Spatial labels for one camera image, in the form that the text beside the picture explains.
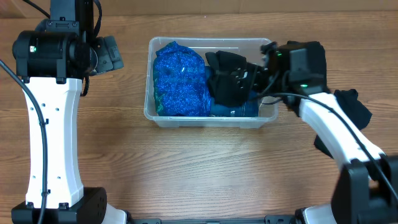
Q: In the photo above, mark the blue sequin garment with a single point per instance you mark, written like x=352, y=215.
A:
x=179, y=77

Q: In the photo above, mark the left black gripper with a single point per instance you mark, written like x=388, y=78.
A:
x=107, y=53

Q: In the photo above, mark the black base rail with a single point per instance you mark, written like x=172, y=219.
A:
x=268, y=219

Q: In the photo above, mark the blue denim jeans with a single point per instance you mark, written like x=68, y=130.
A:
x=236, y=110

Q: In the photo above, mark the clear plastic storage bin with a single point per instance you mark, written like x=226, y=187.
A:
x=247, y=47

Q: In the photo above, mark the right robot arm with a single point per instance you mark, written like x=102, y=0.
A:
x=366, y=191

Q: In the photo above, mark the large black garment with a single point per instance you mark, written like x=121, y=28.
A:
x=305, y=64

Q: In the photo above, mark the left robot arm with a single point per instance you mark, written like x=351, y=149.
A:
x=54, y=63

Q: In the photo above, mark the small black garment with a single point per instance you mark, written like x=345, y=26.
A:
x=353, y=108

